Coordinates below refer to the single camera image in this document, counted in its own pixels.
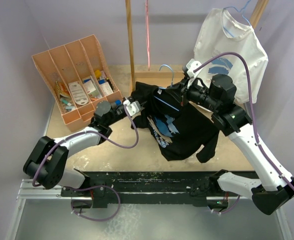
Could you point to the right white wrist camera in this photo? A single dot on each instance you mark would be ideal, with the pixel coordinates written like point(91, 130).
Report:
point(191, 71)

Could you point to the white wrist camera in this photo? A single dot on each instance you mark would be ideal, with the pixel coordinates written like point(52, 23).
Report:
point(132, 108)
point(191, 71)

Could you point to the white t-shirt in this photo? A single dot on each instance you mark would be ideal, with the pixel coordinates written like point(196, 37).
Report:
point(245, 62)

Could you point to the spiral notebook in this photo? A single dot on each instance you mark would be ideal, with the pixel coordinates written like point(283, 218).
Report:
point(61, 89)

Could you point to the black t-shirt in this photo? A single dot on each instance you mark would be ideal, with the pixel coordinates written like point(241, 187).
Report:
point(180, 131)

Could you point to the aluminium frame rail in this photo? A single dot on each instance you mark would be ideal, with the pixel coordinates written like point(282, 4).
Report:
point(45, 215)

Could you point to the wooden clothes rack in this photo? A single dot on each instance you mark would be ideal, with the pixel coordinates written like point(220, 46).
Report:
point(149, 75)

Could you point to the white red box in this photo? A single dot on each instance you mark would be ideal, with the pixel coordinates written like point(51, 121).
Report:
point(91, 90)

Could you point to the blue wire hanger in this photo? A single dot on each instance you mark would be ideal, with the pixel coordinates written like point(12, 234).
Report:
point(163, 77)

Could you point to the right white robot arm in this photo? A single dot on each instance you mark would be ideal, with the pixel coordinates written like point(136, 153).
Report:
point(274, 185)

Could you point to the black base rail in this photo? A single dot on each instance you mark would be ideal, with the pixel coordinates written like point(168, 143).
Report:
point(196, 188)

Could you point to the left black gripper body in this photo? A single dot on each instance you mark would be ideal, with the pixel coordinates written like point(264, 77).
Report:
point(130, 99)

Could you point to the pink desk organizer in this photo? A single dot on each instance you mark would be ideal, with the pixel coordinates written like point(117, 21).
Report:
point(78, 61)

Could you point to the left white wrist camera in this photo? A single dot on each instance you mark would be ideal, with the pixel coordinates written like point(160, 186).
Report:
point(132, 108)

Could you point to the white paper card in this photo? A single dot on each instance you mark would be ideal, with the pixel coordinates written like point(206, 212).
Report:
point(78, 94)

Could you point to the blue hanger under white shirt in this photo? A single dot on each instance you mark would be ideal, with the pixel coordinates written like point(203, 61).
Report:
point(234, 23)

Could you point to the blue capped bottle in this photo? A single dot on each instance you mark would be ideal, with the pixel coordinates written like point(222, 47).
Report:
point(117, 102)

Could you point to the pink wire hanger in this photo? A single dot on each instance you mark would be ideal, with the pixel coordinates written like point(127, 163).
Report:
point(147, 34)

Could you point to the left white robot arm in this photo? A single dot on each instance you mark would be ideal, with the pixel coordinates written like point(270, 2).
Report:
point(46, 164)

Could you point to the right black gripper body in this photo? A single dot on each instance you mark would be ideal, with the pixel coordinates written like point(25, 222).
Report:
point(196, 94)

